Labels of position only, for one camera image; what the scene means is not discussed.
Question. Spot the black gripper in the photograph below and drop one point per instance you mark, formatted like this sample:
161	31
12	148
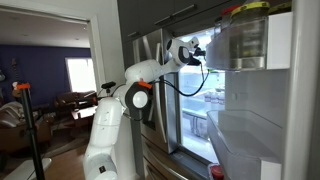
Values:
198	52

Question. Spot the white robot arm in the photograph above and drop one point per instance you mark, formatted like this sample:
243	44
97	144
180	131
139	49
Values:
133	95

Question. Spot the stainless steel left fridge door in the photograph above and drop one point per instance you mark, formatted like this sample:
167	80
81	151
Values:
159	118

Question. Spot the white open fridge door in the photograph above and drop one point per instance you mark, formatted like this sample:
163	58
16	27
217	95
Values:
286	91

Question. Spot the water bottles on shelf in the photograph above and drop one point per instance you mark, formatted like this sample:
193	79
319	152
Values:
215	98

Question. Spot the upper clear door bin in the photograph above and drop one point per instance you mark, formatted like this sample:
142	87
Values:
218	52

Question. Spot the clear door bin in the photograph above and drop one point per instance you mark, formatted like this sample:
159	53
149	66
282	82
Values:
248	146
218	52

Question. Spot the red lid top jar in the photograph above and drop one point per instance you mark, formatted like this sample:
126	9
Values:
227	12

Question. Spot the red lid jar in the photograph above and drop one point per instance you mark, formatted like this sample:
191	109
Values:
216	172
227	12

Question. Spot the yellow lid glass jar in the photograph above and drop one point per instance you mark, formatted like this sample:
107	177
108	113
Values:
248	35

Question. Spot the dark upper cabinet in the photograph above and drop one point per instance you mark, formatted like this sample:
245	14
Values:
140	17

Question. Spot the lower clear door bin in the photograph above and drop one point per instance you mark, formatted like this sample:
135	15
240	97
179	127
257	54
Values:
248	146

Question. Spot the bright window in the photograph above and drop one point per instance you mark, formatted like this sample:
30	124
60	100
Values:
81	74

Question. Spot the brown sofa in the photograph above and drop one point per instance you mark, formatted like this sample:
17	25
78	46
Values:
75	99

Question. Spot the black tripod orange clamp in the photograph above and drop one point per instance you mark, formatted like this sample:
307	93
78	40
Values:
31	129

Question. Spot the white board on floor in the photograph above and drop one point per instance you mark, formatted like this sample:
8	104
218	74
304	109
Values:
25	171

